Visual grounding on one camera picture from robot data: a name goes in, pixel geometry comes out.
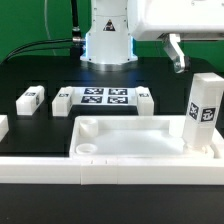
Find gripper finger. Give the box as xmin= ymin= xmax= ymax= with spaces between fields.
xmin=163 ymin=33 xmax=189 ymax=73

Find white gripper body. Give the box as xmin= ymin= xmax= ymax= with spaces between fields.
xmin=128 ymin=0 xmax=224 ymax=41

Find white desk top tray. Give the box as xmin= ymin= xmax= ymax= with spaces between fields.
xmin=69 ymin=115 xmax=224 ymax=158

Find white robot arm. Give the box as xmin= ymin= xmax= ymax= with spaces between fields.
xmin=81 ymin=0 xmax=224 ymax=73

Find white marker plate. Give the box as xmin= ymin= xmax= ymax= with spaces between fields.
xmin=73 ymin=87 xmax=137 ymax=106

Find white left fence piece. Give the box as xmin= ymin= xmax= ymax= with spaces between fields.
xmin=0 ymin=115 xmax=9 ymax=142

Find black vertical cable connector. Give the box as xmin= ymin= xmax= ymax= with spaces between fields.
xmin=71 ymin=0 xmax=81 ymax=37

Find black cable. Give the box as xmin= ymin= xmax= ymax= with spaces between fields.
xmin=2 ymin=38 xmax=86 ymax=63

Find white front fence wall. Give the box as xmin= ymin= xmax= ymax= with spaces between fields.
xmin=0 ymin=157 xmax=224 ymax=185

